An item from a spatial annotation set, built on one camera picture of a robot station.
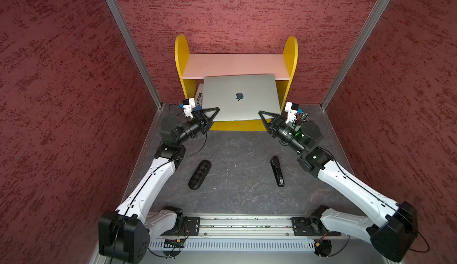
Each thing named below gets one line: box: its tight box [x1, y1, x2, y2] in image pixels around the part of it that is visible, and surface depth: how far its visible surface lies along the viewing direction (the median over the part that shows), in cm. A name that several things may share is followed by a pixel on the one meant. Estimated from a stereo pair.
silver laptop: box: [202, 73, 282, 122], surface depth 70 cm
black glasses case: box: [188, 159, 212, 190], surface depth 88 cm
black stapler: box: [270, 155, 286, 188], surface depth 89 cm
